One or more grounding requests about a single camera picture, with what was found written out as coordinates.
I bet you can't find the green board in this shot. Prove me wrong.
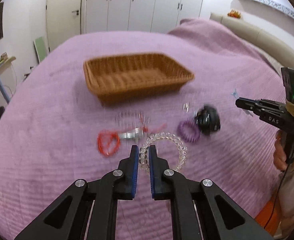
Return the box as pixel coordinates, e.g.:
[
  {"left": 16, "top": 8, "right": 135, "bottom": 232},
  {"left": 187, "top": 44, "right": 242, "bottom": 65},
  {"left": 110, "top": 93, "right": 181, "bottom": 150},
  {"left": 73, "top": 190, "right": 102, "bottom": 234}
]
[{"left": 33, "top": 36, "right": 48, "bottom": 63}]

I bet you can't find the white wardrobe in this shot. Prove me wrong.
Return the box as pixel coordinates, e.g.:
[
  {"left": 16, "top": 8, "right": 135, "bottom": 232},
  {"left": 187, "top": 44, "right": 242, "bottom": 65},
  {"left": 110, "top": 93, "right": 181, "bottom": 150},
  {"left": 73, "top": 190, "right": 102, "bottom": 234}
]
[{"left": 85, "top": 0, "right": 203, "bottom": 33}]

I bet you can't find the brown wicker basket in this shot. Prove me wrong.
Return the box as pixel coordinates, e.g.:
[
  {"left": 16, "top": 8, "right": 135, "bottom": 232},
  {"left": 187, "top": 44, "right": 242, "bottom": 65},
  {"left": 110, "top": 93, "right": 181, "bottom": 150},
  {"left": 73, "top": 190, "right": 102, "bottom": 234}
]
[{"left": 83, "top": 53, "right": 195, "bottom": 105}]

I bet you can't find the white door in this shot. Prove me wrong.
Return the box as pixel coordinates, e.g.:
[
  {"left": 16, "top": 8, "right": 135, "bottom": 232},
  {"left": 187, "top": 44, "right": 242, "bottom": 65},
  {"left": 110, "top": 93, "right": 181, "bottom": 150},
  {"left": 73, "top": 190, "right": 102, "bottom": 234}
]
[{"left": 46, "top": 0, "right": 81, "bottom": 51}]

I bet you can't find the black hair claw clip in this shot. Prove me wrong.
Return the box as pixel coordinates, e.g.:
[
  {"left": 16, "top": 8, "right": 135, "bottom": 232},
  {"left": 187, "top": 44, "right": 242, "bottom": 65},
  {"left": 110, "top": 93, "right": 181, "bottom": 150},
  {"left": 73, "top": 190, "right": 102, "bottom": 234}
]
[{"left": 194, "top": 105, "right": 221, "bottom": 135}]

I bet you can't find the purple quilted bedspread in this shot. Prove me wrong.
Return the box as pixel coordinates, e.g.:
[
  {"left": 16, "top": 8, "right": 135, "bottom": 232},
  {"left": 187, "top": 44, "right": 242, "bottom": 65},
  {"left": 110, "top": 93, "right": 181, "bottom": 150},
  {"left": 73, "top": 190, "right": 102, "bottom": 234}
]
[{"left": 0, "top": 20, "right": 285, "bottom": 239}]

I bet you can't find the person's right hand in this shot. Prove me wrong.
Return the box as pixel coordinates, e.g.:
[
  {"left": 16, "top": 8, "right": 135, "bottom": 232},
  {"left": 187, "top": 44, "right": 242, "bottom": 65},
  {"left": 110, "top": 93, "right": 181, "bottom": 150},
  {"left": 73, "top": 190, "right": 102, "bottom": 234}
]
[{"left": 273, "top": 130, "right": 294, "bottom": 171}]

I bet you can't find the pink sleeve right forearm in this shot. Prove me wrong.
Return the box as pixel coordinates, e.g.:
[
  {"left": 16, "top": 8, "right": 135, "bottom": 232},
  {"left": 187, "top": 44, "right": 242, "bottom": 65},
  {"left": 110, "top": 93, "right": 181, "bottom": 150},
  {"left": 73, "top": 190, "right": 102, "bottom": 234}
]
[{"left": 279, "top": 167, "right": 294, "bottom": 239}]

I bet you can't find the clear crystal bead bracelet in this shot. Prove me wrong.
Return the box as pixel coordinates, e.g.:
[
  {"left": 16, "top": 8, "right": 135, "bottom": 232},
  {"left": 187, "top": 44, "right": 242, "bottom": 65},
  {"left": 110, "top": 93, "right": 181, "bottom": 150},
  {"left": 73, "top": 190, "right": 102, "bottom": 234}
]
[{"left": 139, "top": 132, "right": 188, "bottom": 177}]

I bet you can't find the beige padded headboard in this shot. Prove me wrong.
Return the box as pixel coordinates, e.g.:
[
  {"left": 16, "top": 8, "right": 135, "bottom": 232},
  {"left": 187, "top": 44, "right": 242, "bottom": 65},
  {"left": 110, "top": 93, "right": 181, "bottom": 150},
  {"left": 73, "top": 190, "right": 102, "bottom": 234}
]
[{"left": 210, "top": 12, "right": 294, "bottom": 69}]

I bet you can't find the orange plush toy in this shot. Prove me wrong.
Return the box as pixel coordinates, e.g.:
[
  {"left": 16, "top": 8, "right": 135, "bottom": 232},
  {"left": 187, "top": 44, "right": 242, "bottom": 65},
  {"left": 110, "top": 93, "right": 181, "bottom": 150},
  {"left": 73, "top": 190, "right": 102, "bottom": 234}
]
[{"left": 227, "top": 10, "right": 241, "bottom": 19}]

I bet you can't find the red cord bracelet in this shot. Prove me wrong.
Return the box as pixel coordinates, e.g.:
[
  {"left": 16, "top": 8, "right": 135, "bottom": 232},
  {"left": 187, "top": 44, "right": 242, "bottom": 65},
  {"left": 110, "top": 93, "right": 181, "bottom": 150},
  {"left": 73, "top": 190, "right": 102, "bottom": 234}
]
[{"left": 96, "top": 129, "right": 122, "bottom": 158}]

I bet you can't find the purple spiral hair tie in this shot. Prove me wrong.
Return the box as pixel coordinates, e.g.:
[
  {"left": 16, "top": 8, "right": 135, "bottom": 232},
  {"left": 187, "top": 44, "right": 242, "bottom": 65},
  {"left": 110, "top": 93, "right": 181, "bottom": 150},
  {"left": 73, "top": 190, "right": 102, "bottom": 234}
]
[{"left": 177, "top": 120, "right": 201, "bottom": 144}]

